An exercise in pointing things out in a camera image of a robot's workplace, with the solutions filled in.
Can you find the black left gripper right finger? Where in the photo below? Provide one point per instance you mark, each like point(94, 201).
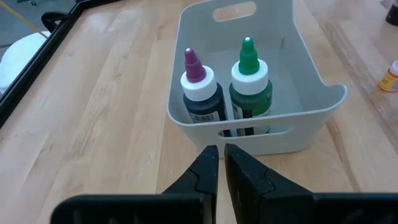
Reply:
point(248, 186)

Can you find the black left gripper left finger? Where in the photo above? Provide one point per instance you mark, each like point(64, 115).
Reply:
point(199, 174)

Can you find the large purple-tipped dye bottle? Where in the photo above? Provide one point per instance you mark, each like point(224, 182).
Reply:
point(199, 87)

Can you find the large green-tipped dye bottle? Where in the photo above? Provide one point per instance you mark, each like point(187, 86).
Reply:
point(250, 81)

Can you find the small orange dye bottle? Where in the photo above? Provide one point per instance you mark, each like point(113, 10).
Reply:
point(388, 81)

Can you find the grey plastic bin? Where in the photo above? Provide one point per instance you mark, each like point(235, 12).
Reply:
point(311, 124)

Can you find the white-bagged trash bin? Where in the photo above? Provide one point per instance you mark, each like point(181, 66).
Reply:
point(15, 59)

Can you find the black aluminium table frame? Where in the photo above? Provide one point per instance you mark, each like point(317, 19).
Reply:
point(34, 62)

